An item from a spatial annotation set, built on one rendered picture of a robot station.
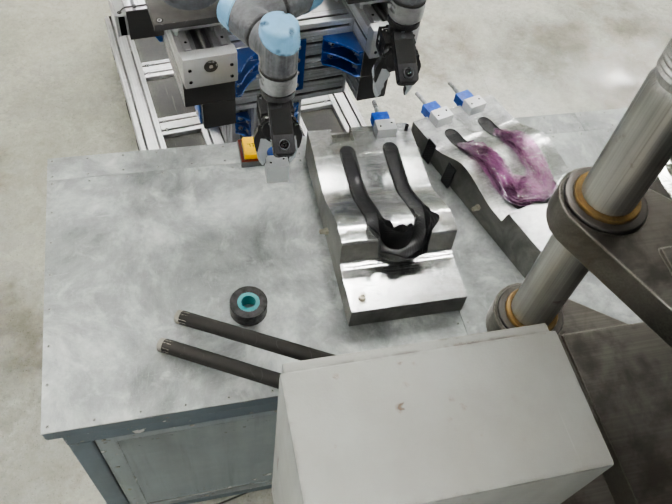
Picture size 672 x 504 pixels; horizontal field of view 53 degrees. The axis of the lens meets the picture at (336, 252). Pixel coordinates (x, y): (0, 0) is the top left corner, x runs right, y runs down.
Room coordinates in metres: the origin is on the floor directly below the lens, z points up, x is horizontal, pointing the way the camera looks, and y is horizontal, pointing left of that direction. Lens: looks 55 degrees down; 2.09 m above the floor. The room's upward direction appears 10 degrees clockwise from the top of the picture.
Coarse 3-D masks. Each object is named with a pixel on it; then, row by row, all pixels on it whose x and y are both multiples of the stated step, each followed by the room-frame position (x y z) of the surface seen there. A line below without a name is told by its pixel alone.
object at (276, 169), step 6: (270, 150) 1.06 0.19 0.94; (270, 156) 1.03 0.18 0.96; (270, 162) 1.01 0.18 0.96; (276, 162) 1.01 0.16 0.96; (282, 162) 1.02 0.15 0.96; (288, 162) 1.02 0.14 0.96; (270, 168) 0.99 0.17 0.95; (276, 168) 1.00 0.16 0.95; (282, 168) 1.00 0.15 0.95; (288, 168) 1.01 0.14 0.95; (270, 174) 0.99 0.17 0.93; (276, 174) 1.00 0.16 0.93; (282, 174) 1.00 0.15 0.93; (288, 174) 1.01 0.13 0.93; (270, 180) 0.99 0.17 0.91; (276, 180) 1.00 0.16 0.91; (282, 180) 1.00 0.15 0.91; (288, 180) 1.01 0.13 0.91
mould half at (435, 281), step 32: (352, 128) 1.23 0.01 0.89; (320, 160) 1.11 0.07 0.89; (384, 160) 1.14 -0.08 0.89; (416, 160) 1.16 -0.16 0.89; (320, 192) 1.03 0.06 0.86; (384, 192) 1.04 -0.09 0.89; (416, 192) 1.05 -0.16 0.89; (352, 224) 0.89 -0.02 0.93; (448, 224) 0.94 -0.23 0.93; (352, 256) 0.85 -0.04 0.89; (448, 256) 0.91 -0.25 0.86; (352, 288) 0.78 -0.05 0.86; (384, 288) 0.80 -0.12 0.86; (416, 288) 0.81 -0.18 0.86; (448, 288) 0.82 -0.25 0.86; (352, 320) 0.72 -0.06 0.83; (384, 320) 0.75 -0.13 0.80
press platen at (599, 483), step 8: (600, 480) 0.39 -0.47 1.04; (584, 488) 0.37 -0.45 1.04; (592, 488) 0.37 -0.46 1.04; (600, 488) 0.38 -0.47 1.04; (608, 488) 0.38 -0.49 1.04; (576, 496) 0.36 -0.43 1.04; (584, 496) 0.36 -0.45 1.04; (592, 496) 0.36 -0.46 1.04; (600, 496) 0.36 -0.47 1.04; (608, 496) 0.37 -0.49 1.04
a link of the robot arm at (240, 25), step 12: (228, 0) 1.11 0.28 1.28; (240, 0) 1.11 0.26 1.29; (252, 0) 1.12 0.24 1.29; (264, 0) 1.12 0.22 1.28; (276, 0) 1.14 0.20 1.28; (216, 12) 1.11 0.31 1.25; (228, 12) 1.09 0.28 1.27; (240, 12) 1.08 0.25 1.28; (252, 12) 1.08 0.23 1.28; (264, 12) 1.09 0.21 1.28; (228, 24) 1.08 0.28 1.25; (240, 24) 1.06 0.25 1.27; (252, 24) 1.06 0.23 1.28; (240, 36) 1.06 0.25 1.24
